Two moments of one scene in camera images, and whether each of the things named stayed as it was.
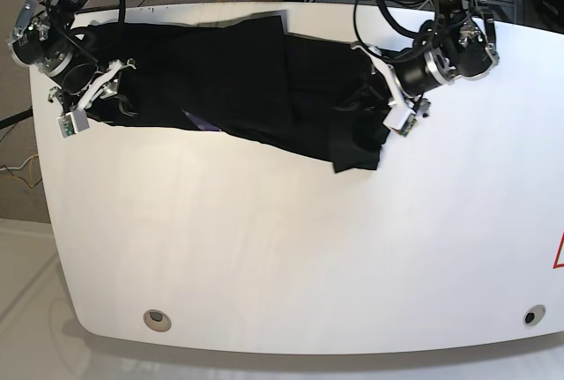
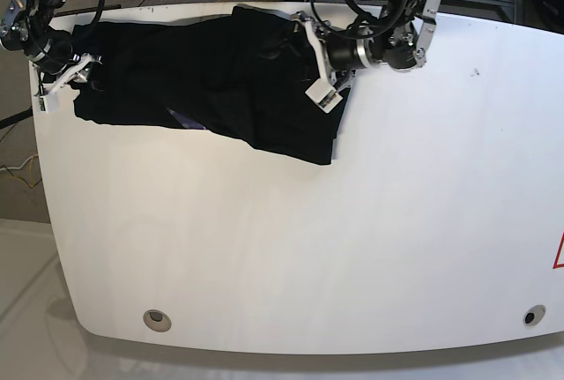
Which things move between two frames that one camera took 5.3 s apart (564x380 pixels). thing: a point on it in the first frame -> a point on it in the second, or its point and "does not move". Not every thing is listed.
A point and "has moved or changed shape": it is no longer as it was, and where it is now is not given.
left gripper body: [415, 74] -> [344, 54]
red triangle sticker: [557, 264] does not move
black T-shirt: [248, 81] has moved or changed shape
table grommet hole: [534, 315] does not move
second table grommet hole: [157, 320] does not move
